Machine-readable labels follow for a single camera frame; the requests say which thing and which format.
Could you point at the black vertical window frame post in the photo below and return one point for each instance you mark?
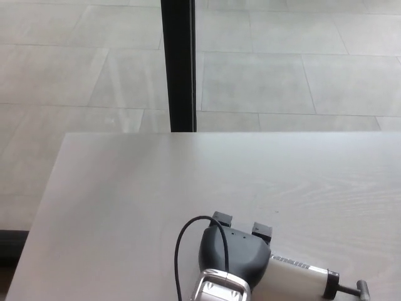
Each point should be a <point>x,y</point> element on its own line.
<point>179,66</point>

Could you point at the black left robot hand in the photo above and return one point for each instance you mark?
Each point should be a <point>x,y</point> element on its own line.
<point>238,257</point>

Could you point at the white Franklin hand air pump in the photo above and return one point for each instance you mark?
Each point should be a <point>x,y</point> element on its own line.
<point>297,276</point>

